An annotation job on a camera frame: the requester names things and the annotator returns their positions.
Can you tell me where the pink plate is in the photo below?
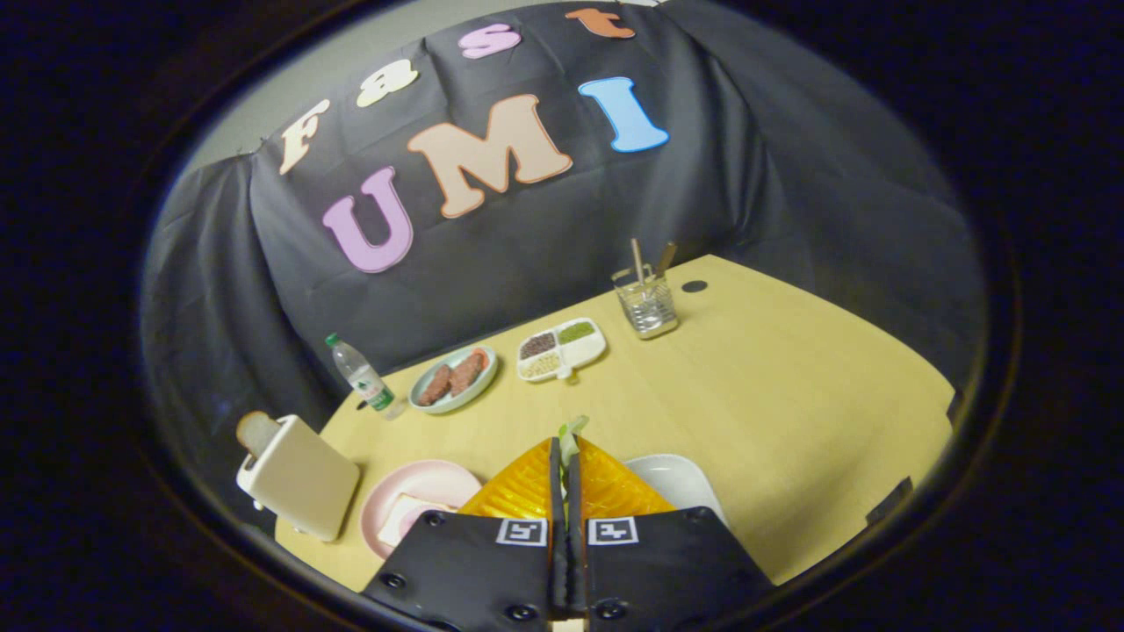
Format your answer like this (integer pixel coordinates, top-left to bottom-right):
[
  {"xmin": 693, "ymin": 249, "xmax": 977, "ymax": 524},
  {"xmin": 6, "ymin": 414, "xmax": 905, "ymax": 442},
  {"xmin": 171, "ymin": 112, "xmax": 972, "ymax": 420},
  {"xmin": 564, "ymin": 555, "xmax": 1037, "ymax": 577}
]
[{"xmin": 359, "ymin": 460, "xmax": 483, "ymax": 561}]

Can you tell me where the brown fried chicken piece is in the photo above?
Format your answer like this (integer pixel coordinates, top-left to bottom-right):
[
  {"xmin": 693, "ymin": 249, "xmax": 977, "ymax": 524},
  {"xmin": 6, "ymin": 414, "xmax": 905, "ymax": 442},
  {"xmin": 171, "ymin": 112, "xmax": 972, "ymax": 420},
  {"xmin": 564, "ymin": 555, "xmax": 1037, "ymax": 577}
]
[
  {"xmin": 450, "ymin": 351, "xmax": 488, "ymax": 398},
  {"xmin": 418, "ymin": 364, "xmax": 453, "ymax": 406}
]

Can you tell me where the green lettuce leaf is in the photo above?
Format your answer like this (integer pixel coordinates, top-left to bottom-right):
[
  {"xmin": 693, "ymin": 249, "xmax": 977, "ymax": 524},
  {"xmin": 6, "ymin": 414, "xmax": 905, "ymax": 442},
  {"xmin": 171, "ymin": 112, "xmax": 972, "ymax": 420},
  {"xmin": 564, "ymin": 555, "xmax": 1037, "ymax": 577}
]
[{"xmin": 558, "ymin": 415, "xmax": 591, "ymax": 466}]

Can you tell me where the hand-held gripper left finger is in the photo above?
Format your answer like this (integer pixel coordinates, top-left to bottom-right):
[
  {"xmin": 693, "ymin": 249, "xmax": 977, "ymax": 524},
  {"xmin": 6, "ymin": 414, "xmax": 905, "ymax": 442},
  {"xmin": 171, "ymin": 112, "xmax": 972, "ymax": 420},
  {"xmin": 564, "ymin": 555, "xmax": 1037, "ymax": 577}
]
[{"xmin": 360, "ymin": 436, "xmax": 567, "ymax": 632}]

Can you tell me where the black table edge bracket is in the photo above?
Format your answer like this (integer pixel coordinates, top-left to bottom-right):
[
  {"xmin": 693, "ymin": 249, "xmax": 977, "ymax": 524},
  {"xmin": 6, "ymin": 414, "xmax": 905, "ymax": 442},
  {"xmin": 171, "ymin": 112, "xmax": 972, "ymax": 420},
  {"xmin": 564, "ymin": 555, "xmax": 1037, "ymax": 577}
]
[{"xmin": 865, "ymin": 477, "xmax": 914, "ymax": 528}]

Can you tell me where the clear glass utensil cup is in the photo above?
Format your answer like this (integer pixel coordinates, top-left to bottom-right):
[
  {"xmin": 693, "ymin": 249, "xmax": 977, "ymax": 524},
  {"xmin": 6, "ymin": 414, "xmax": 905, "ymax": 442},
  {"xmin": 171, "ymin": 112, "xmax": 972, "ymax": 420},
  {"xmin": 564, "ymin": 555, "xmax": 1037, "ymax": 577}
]
[{"xmin": 612, "ymin": 263, "xmax": 680, "ymax": 341}]

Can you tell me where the white divided dish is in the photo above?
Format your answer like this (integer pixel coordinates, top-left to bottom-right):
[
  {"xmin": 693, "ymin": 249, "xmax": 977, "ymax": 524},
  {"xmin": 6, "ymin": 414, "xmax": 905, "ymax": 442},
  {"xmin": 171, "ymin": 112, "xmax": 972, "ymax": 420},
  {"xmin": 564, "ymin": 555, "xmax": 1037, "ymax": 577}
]
[{"xmin": 516, "ymin": 317, "xmax": 608, "ymax": 385}]

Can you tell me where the white square plate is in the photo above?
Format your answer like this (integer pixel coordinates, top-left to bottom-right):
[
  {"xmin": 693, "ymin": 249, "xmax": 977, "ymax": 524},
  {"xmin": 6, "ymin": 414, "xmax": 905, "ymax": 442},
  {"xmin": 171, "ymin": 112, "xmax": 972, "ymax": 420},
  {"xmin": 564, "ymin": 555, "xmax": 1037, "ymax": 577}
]
[{"xmin": 625, "ymin": 454, "xmax": 730, "ymax": 528}]

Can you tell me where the pale green plate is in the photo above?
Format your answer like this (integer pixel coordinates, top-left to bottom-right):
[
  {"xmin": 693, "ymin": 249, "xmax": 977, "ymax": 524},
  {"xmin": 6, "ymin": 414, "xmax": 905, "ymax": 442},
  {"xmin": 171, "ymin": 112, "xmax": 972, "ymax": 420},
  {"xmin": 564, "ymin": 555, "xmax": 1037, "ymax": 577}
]
[{"xmin": 409, "ymin": 345, "xmax": 498, "ymax": 415}]

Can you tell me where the brown crust bread slice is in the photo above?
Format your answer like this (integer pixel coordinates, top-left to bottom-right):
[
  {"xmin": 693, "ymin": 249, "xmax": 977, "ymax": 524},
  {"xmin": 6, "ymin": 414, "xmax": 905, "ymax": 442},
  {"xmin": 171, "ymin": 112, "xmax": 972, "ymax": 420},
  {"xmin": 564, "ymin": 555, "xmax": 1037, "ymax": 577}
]
[{"xmin": 235, "ymin": 410, "xmax": 280, "ymax": 459}]

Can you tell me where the black backdrop cloth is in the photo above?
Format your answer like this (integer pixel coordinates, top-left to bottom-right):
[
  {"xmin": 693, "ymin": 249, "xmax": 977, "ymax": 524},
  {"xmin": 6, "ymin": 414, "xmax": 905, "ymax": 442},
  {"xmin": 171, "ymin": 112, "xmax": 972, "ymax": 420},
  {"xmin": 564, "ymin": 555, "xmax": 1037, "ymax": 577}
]
[{"xmin": 140, "ymin": 0, "xmax": 989, "ymax": 492}]

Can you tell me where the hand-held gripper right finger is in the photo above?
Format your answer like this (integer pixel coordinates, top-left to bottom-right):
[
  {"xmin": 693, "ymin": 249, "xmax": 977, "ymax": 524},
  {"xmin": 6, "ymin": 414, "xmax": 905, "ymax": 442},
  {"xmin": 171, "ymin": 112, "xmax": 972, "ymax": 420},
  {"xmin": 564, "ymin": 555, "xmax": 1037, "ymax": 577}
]
[{"xmin": 566, "ymin": 436, "xmax": 775, "ymax": 632}]

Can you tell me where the white toaster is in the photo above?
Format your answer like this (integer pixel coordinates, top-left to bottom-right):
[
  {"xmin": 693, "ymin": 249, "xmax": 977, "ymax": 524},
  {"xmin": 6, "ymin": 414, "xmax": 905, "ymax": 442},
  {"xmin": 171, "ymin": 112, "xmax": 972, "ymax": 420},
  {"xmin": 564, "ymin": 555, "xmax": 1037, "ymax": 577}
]
[{"xmin": 235, "ymin": 414, "xmax": 362, "ymax": 542}]

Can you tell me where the clear water bottle green cap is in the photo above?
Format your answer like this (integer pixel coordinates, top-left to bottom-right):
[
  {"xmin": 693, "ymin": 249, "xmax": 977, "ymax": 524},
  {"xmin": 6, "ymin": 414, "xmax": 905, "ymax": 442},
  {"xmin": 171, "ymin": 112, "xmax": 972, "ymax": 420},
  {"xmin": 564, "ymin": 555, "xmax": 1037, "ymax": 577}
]
[{"xmin": 325, "ymin": 333, "xmax": 407, "ymax": 420}]

